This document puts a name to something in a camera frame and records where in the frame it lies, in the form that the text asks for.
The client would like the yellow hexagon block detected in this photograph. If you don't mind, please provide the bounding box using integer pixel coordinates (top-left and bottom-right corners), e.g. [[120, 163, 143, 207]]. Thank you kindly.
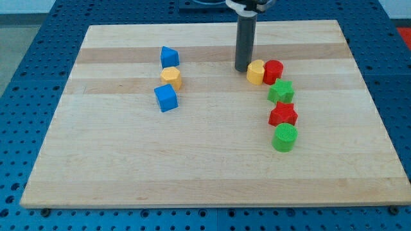
[[160, 67, 182, 91]]

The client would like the green star block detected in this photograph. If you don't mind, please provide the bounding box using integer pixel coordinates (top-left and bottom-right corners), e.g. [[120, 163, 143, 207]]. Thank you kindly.
[[267, 78, 295, 103]]

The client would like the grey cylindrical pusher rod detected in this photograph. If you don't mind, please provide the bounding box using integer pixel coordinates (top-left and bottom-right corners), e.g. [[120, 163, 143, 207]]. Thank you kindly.
[[234, 15, 257, 73]]

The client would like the red star block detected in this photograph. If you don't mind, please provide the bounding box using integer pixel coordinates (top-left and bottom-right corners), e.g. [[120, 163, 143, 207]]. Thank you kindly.
[[268, 101, 298, 126]]

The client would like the yellow heart block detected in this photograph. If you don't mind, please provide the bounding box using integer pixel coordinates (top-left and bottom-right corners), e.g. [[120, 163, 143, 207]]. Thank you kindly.
[[247, 60, 265, 85]]

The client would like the green cylinder block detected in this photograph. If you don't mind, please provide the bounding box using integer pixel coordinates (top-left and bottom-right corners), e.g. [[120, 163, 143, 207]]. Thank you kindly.
[[272, 123, 298, 152]]

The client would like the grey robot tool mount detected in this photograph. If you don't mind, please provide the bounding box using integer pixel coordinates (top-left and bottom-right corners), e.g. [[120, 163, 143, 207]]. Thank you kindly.
[[225, 0, 276, 16]]

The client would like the red cylinder block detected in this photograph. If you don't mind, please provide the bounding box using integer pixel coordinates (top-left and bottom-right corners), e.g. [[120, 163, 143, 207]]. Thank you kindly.
[[263, 60, 284, 85]]

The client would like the blue cube block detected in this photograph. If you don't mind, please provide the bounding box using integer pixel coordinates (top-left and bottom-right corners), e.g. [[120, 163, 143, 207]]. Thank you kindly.
[[153, 84, 178, 112]]

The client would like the wooden board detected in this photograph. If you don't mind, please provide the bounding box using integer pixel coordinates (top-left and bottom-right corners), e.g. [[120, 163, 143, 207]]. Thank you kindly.
[[20, 20, 410, 209]]

